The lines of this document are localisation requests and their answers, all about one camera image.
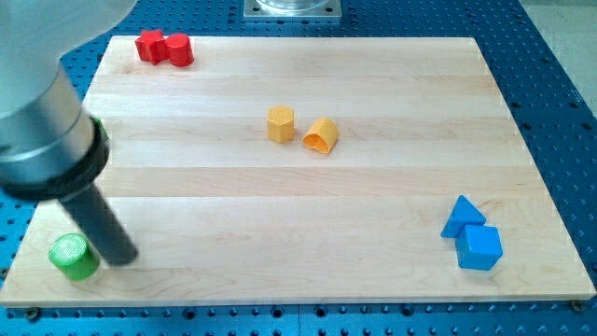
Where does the green cylinder block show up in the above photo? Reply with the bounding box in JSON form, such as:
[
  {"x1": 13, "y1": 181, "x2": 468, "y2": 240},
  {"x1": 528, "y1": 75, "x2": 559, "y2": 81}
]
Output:
[{"x1": 48, "y1": 233, "x2": 100, "y2": 281}]

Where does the blue cube block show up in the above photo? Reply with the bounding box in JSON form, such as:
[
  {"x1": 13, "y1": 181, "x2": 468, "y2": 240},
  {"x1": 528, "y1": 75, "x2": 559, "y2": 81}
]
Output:
[{"x1": 455, "y1": 225, "x2": 503, "y2": 271}]

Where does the black pusher mount ring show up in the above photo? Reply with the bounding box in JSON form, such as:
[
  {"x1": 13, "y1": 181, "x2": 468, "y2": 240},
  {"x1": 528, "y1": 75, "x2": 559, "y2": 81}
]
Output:
[{"x1": 1, "y1": 119, "x2": 110, "y2": 202}]

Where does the board corner screw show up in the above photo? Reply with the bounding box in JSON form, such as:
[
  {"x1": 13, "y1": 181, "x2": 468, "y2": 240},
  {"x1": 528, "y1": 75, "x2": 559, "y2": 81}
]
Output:
[
  {"x1": 570, "y1": 300, "x2": 586, "y2": 313},
  {"x1": 23, "y1": 307, "x2": 42, "y2": 323}
]

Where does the green star block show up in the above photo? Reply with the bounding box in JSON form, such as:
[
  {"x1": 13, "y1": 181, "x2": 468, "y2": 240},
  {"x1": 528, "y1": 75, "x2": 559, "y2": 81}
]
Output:
[{"x1": 92, "y1": 117, "x2": 109, "y2": 141}]

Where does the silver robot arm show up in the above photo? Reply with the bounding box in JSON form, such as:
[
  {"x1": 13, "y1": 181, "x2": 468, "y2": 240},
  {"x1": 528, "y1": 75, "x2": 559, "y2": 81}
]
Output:
[{"x1": 1, "y1": 0, "x2": 137, "y2": 266}]

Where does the red cylinder block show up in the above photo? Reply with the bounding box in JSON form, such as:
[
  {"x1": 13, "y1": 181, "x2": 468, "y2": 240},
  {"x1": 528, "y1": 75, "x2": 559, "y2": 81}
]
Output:
[{"x1": 165, "y1": 33, "x2": 194, "y2": 67}]

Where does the wooden board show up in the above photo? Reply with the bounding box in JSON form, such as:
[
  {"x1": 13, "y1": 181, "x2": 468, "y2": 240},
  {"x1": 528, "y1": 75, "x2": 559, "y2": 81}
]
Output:
[{"x1": 1, "y1": 35, "x2": 595, "y2": 307}]

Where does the red star block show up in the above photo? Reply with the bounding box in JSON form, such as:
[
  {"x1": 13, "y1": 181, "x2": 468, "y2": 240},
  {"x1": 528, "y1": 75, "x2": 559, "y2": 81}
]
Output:
[{"x1": 134, "y1": 29, "x2": 169, "y2": 65}]

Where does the left board corner screw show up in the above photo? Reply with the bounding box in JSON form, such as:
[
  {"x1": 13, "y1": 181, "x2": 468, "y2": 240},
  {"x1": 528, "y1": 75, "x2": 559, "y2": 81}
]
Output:
[{"x1": 23, "y1": 307, "x2": 42, "y2": 323}]

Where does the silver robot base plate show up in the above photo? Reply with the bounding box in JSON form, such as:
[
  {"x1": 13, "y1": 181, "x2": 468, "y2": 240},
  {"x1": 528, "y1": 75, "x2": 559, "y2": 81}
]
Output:
[{"x1": 243, "y1": 0, "x2": 342, "y2": 21}]

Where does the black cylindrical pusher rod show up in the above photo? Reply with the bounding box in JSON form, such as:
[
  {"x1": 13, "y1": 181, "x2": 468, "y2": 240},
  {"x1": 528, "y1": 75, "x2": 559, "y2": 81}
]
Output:
[{"x1": 60, "y1": 184, "x2": 138, "y2": 266}]

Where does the yellow hexagon block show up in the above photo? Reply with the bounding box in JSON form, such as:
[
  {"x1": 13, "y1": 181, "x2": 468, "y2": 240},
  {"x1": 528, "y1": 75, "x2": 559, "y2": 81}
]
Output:
[{"x1": 267, "y1": 105, "x2": 295, "y2": 143}]

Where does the blue triangle block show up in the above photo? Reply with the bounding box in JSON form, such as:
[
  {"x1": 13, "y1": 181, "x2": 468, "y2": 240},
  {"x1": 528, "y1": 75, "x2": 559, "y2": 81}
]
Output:
[{"x1": 440, "y1": 195, "x2": 486, "y2": 238}]

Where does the right board corner screw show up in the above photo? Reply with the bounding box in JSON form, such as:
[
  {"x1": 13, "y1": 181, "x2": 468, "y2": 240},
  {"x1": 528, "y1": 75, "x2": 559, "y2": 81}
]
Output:
[{"x1": 570, "y1": 300, "x2": 586, "y2": 313}]

